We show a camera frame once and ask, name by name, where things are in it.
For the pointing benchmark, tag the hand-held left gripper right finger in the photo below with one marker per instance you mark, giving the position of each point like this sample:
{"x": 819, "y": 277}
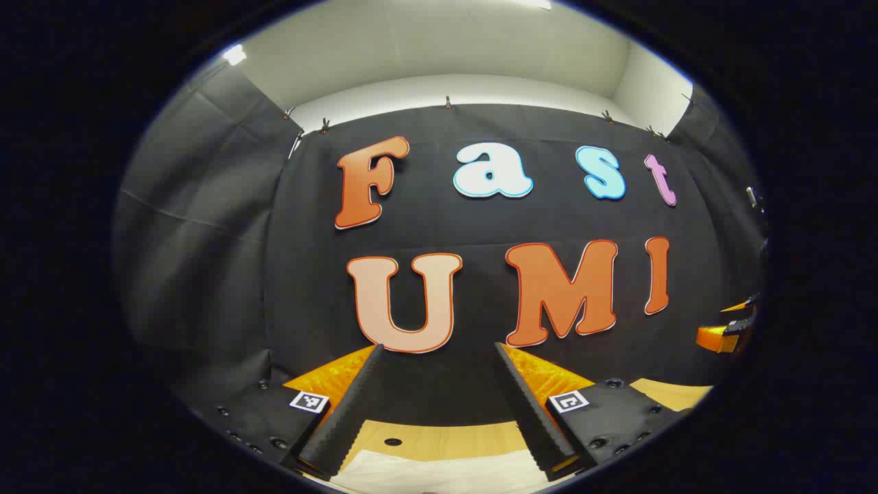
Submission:
{"x": 528, "y": 412}

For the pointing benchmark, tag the ceiling light panel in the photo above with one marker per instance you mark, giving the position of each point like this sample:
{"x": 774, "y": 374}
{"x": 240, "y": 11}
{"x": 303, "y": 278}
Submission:
{"x": 234, "y": 54}
{"x": 538, "y": 3}

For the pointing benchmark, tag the row of backdrop clips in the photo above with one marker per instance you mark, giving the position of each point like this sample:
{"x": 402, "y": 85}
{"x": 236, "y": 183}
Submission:
{"x": 447, "y": 103}

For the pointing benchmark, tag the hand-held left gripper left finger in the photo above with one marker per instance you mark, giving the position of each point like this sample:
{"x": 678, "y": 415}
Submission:
{"x": 350, "y": 405}

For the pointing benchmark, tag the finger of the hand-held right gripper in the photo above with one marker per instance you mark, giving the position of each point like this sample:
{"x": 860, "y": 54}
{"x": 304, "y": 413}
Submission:
{"x": 739, "y": 309}
{"x": 717, "y": 339}

